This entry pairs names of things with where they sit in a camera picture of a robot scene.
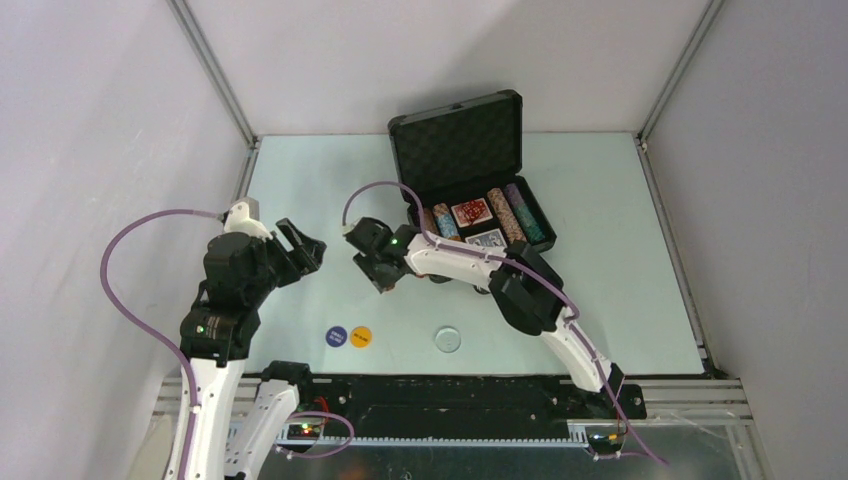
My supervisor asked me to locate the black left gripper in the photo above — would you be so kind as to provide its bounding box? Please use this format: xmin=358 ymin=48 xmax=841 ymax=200
xmin=245 ymin=217 xmax=326 ymax=303

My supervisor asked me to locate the black poker case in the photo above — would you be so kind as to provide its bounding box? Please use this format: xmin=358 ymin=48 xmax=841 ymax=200
xmin=387 ymin=90 xmax=557 ymax=252

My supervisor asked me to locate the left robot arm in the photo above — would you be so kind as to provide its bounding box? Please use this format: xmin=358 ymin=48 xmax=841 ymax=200
xmin=165 ymin=218 xmax=326 ymax=479

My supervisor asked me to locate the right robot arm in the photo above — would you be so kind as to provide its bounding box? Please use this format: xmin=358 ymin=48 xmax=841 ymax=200
xmin=342 ymin=217 xmax=624 ymax=418

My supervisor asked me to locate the red dice set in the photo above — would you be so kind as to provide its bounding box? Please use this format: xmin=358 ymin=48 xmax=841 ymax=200
xmin=450 ymin=198 xmax=494 ymax=229

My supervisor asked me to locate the blue orange chip stack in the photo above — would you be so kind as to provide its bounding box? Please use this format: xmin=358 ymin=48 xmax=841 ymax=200
xmin=432 ymin=203 xmax=462 ymax=241

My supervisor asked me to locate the yellow big blind button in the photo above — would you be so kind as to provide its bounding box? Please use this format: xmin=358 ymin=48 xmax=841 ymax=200
xmin=350 ymin=326 xmax=373 ymax=349

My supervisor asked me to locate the blue small blind button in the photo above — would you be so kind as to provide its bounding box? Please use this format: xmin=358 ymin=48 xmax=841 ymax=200
xmin=325 ymin=326 xmax=348 ymax=348

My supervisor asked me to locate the clear dealer button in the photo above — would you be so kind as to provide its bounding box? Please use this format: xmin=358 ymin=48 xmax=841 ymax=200
xmin=434 ymin=327 xmax=462 ymax=354

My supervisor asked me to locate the blue playing card deck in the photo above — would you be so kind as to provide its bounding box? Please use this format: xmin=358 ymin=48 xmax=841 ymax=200
xmin=465 ymin=228 xmax=508 ymax=248

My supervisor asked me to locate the pink brown chip stack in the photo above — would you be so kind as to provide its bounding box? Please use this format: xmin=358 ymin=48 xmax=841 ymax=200
xmin=487 ymin=188 xmax=527 ymax=243

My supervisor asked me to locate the purple green chip stack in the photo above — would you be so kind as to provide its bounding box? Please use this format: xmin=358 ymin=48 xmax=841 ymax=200
xmin=503 ymin=183 xmax=545 ymax=244

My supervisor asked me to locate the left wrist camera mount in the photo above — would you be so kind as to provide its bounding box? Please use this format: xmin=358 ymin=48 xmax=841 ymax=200
xmin=222 ymin=196 xmax=272 ymax=240

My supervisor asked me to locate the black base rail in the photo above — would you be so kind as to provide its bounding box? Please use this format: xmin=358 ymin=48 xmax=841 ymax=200
xmin=297 ymin=375 xmax=647 ymax=440

